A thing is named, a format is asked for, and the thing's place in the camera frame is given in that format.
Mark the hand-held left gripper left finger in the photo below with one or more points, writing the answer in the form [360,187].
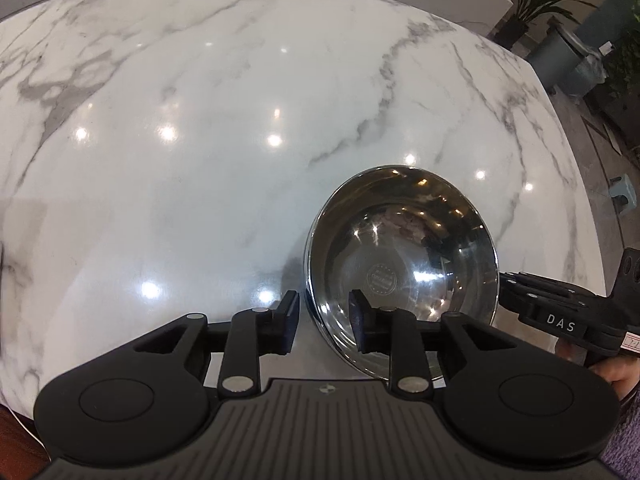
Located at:
[285,325]

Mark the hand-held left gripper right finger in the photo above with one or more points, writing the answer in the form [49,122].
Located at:
[359,325]

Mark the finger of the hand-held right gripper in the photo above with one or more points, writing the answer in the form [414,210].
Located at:
[525,297]
[550,287]

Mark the blue steel bowl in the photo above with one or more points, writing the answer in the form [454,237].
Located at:
[380,240]

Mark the person's right hand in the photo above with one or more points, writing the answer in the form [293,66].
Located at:
[622,377]

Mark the small pale stool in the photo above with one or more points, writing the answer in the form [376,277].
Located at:
[622,187]

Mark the grey trash bin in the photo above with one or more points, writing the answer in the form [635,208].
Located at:
[555,60]

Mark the bushy green plant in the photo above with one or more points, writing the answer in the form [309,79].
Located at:
[627,60]

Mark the potted long-leaf plant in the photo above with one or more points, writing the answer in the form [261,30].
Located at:
[535,5]

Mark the red fabric chair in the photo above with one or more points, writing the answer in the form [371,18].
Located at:
[17,430]

